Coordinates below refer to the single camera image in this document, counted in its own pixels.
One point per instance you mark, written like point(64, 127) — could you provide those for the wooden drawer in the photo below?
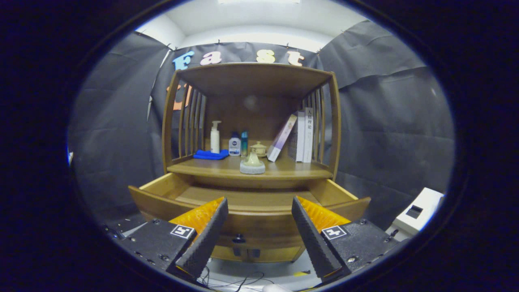
point(259, 227)

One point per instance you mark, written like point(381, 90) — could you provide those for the slim teal bottle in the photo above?
point(244, 144)

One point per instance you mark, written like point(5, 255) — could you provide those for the wooden cabinet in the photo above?
point(251, 81)

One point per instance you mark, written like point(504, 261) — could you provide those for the white bottle with blue cap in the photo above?
point(234, 148)

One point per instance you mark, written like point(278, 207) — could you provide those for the ceiling light panel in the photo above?
point(259, 1)

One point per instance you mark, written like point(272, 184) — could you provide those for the wooden countertop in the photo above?
point(284, 168)

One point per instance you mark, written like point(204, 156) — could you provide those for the wooden cabinet door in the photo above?
point(223, 253)
point(275, 253)

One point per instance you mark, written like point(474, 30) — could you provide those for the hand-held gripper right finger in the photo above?
point(314, 243)

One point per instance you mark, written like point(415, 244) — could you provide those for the blue folded cloth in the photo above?
point(209, 154)

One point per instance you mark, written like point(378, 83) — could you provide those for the white rounded object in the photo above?
point(275, 288)

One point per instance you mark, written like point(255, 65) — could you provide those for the purple and white book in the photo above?
point(280, 140)

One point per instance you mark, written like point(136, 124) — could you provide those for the white book with black lettering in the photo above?
point(308, 138)

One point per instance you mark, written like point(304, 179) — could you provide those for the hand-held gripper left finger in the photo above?
point(204, 243)

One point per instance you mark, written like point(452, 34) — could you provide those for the white appliance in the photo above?
point(425, 207)

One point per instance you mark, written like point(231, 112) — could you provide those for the white pump bottle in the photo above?
point(215, 142)

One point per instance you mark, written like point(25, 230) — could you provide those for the dark patterned book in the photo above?
point(292, 146)

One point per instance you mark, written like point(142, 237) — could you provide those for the beige lidded tea cup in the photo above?
point(259, 149)

